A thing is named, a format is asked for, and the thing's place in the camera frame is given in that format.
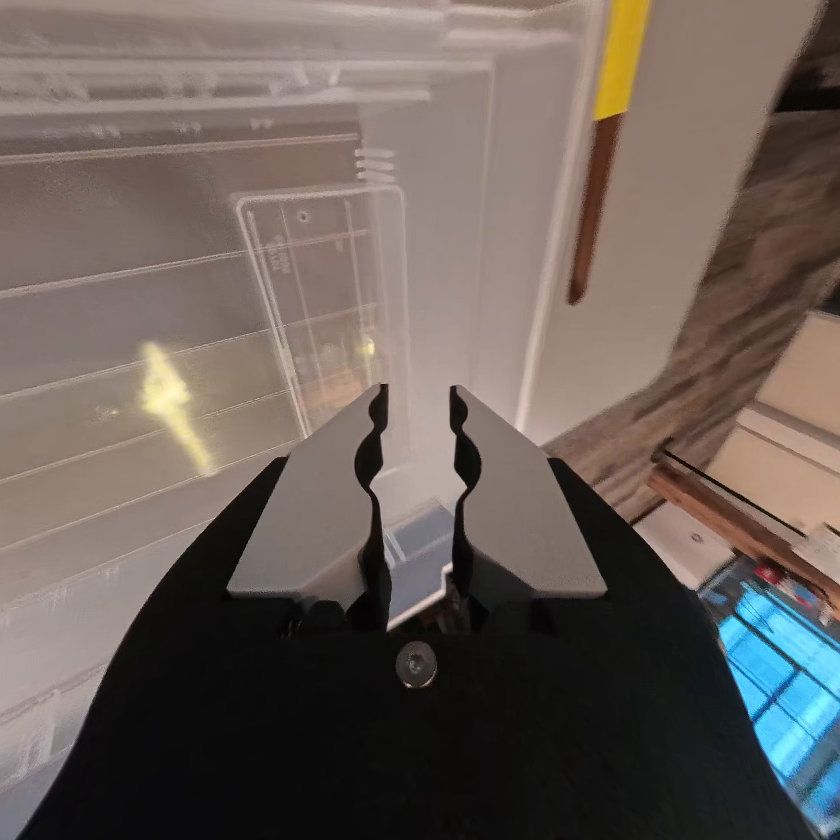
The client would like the clear plastic drawer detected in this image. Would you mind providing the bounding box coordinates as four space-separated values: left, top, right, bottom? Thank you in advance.
382 499 460 630
235 185 413 442

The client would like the clear plastic storage bin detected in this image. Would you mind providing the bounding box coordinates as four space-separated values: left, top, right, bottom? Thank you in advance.
0 0 614 762

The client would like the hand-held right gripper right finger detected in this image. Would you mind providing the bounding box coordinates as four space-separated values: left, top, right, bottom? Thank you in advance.
448 384 606 601

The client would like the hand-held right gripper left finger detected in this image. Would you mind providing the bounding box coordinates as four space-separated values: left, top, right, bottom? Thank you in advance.
226 384 395 632

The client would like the yellow floor tape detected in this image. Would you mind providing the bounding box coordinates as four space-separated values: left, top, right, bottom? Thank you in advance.
594 0 652 122

